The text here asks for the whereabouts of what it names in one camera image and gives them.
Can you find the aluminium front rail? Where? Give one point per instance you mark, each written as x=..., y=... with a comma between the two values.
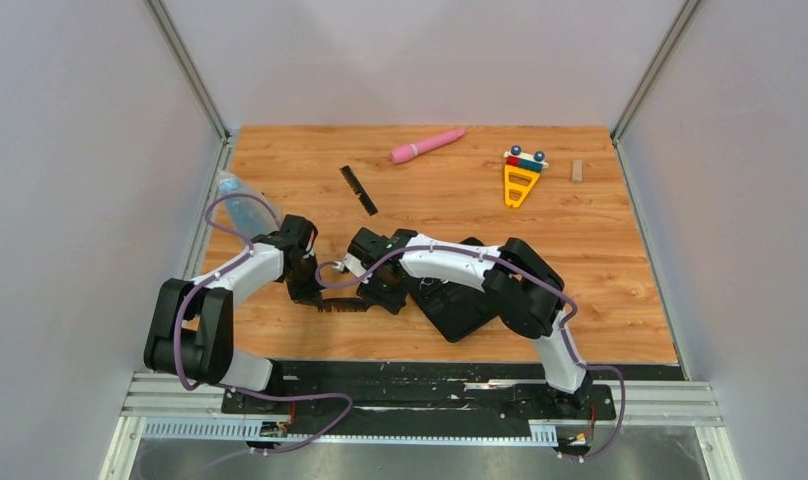
x=158, y=407

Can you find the aluminium corner post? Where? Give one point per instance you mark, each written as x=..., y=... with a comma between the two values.
x=661, y=57
x=176, y=45

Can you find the left aluminium corner post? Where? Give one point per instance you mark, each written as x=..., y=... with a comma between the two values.
x=176, y=45

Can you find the yellow triangular toy frame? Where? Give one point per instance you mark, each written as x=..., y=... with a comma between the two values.
x=518, y=183

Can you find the black zip tool case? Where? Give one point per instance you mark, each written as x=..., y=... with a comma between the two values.
x=459, y=306

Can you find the black barber comb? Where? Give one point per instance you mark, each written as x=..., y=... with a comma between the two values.
x=358, y=189

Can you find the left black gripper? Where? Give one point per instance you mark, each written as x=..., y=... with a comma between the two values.
x=310, y=294

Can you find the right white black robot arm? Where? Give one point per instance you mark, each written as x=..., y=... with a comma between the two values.
x=526, y=292

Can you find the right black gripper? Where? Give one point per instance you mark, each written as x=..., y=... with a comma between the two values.
x=393, y=301

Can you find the silver thinning scissors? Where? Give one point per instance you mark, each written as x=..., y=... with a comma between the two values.
x=428, y=283

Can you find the small wooden block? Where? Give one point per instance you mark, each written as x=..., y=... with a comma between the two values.
x=577, y=171

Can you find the right aluminium corner post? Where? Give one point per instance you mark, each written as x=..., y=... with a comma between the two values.
x=661, y=57

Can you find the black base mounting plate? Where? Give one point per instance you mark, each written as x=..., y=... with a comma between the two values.
x=423, y=399

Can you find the pink cylindrical wand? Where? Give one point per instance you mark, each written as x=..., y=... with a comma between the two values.
x=409, y=151

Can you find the colourful toy block bar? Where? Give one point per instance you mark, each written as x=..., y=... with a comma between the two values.
x=517, y=157

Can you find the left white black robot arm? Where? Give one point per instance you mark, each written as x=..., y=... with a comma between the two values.
x=192, y=329

